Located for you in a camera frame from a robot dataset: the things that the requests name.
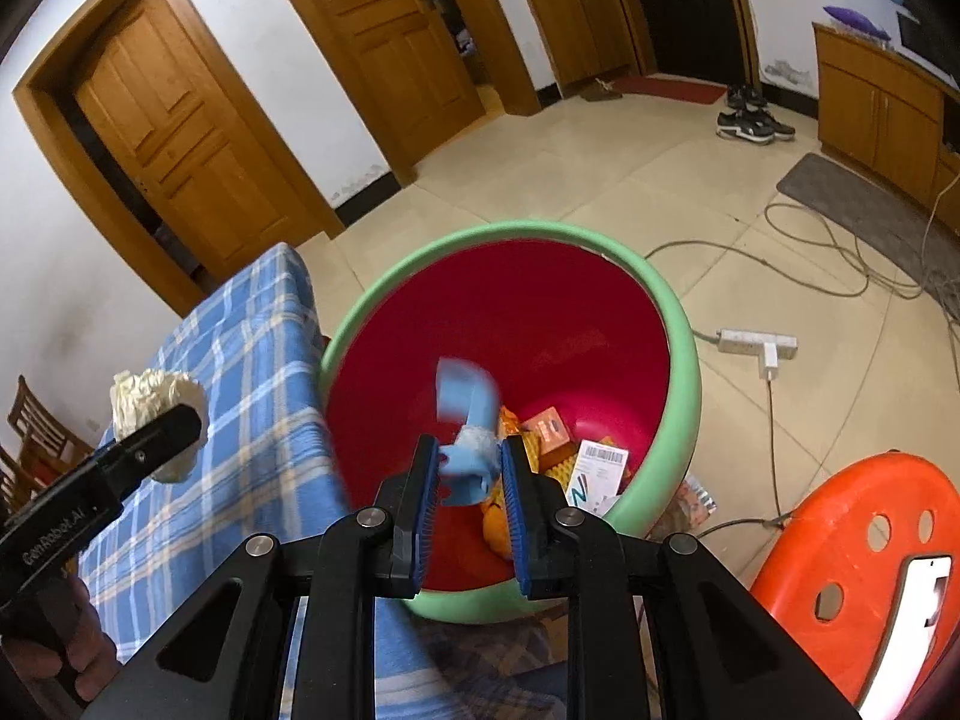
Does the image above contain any yellow foam fruit net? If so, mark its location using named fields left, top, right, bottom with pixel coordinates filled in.
left=499, top=405, right=582, bottom=500

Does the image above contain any purple bag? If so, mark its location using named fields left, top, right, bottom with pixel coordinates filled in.
left=823, top=6, right=892, bottom=42

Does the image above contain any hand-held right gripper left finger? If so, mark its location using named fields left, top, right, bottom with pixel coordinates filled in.
left=79, top=435, right=440, bottom=720

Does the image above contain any white power strip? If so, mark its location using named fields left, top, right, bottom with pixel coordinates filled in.
left=716, top=328, right=798, bottom=380

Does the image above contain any wooden chair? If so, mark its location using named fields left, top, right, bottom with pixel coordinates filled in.
left=0, top=442, right=47, bottom=515
left=7, top=375, right=97, bottom=466

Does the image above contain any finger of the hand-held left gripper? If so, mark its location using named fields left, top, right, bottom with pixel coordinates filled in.
left=94, top=403, right=207, bottom=500

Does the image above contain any wooden sideboard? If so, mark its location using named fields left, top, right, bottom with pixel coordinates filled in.
left=814, top=22, right=960, bottom=233

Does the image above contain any grey cable bundle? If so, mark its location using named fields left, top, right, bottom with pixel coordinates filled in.
left=645, top=165, right=960, bottom=301

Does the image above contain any white power cable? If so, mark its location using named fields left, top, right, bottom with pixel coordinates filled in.
left=694, top=375, right=796, bottom=541

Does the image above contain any small orange box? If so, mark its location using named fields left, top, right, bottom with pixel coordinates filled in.
left=521, top=409, right=577, bottom=470

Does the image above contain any orange snack packet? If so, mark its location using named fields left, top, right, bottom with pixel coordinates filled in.
left=480, top=491, right=520, bottom=560

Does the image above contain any wooden shoe cabinet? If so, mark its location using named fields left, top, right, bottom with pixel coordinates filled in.
left=517, top=0, right=642, bottom=95

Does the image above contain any panelled wooden door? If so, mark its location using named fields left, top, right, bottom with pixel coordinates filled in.
left=296, top=0, right=485, bottom=166
left=75, top=0, right=293, bottom=278

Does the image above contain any green and red plastic basin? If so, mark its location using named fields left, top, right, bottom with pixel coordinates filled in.
left=319, top=221, right=704, bottom=625

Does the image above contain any grey floor mat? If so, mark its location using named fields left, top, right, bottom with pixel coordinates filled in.
left=776, top=154, right=960, bottom=301

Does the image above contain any light blue face mask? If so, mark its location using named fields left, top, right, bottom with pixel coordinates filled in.
left=435, top=356, right=502, bottom=505

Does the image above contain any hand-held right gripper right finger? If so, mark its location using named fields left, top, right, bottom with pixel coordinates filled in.
left=501, top=435, right=863, bottom=720

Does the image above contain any orange plastic stool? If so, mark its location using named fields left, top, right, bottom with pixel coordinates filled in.
left=750, top=452, right=960, bottom=706

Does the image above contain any person's left hand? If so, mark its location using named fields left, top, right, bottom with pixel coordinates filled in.
left=45, top=577, right=121, bottom=702

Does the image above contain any smartphone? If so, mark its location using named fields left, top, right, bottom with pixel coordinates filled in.
left=859, top=553, right=955, bottom=720

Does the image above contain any foil packet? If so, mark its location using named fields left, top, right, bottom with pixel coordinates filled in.
left=660, top=474, right=715, bottom=537

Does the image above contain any teal and white medicine box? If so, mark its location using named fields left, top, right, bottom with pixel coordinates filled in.
left=564, top=441, right=631, bottom=518

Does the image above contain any blue plaid blanket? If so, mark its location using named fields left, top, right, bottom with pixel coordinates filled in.
left=75, top=242, right=578, bottom=720

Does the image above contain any red doormat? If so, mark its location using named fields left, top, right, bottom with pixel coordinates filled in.
left=615, top=73, right=727, bottom=104

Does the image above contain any black entrance door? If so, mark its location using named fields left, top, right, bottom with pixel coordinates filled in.
left=622, top=0, right=751, bottom=83

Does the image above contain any white microwave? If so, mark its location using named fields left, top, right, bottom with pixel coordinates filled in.
left=896, top=10, right=960, bottom=87

